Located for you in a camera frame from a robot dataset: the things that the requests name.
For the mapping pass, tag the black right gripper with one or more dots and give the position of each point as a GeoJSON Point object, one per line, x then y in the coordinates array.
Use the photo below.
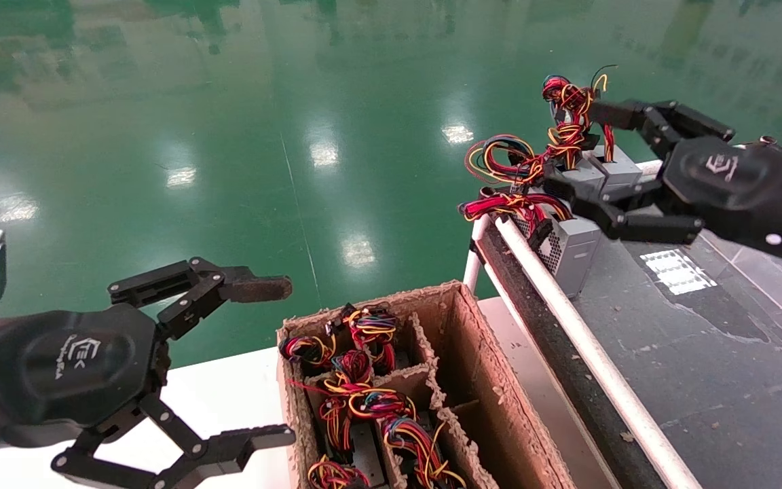
{"type": "Point", "coordinates": [730, 180]}

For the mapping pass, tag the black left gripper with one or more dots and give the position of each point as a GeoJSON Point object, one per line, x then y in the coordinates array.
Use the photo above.
{"type": "Point", "coordinates": [72, 367]}

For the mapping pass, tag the dark belt conveyor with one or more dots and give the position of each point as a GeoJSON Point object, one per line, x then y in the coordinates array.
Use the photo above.
{"type": "Point", "coordinates": [703, 380]}

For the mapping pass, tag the brown cardboard divider box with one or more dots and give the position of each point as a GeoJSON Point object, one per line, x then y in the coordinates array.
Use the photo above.
{"type": "Point", "coordinates": [493, 380]}

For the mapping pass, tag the white conveyor side rail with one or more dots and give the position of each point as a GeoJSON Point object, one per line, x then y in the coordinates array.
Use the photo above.
{"type": "Point", "coordinates": [594, 353]}

